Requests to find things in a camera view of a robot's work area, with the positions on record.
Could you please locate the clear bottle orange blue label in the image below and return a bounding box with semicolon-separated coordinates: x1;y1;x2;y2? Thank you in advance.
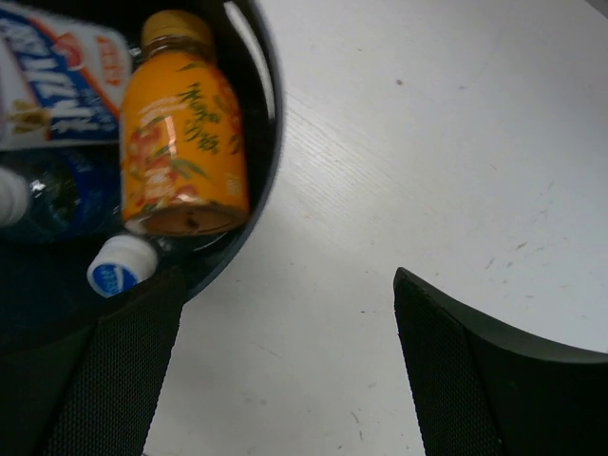
1;1;134;151

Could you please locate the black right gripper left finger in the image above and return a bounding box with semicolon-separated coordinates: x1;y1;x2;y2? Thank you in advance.
1;267;187;455

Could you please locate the blue label Pocari Sweat bottle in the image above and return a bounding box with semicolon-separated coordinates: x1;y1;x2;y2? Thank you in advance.
18;150;224;299

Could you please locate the orange juice bottle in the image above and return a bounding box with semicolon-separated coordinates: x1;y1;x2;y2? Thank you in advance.
120;9;250;237

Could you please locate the dark grey plastic bin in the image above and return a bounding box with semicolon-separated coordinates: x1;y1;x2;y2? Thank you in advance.
1;1;285;356

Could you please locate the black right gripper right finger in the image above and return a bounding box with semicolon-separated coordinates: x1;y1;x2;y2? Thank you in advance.
393;268;607;455

